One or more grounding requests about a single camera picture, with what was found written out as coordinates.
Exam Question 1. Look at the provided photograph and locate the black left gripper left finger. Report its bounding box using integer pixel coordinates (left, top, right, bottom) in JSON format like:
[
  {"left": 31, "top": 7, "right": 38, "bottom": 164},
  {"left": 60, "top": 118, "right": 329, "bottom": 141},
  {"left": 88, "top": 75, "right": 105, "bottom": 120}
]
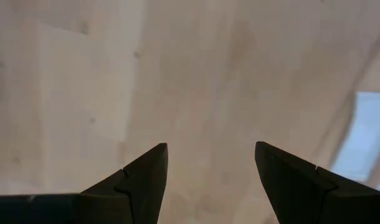
[{"left": 37, "top": 143, "right": 169, "bottom": 224}]

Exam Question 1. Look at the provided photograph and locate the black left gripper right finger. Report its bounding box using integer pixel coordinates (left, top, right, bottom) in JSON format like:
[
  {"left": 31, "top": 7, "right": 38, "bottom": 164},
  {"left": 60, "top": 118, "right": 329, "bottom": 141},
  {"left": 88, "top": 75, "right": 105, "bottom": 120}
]
[{"left": 255, "top": 141, "right": 380, "bottom": 224}]

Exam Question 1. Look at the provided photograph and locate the white gauze packet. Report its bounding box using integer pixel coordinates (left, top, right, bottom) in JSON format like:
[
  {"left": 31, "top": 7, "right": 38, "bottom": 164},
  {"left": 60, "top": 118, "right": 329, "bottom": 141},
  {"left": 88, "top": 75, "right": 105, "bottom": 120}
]
[{"left": 330, "top": 91, "right": 380, "bottom": 194}]

